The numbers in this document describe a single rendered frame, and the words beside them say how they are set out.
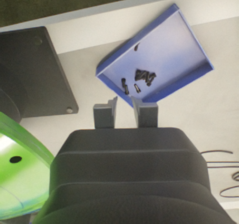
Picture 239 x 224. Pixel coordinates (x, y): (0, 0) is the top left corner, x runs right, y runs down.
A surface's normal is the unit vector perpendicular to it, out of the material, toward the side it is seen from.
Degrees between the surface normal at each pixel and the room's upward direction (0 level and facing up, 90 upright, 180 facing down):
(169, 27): 0
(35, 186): 24
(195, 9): 0
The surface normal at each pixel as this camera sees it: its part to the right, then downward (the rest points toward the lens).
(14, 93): 0.99, -0.10
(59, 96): 0.00, 0.70
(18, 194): 0.39, 0.65
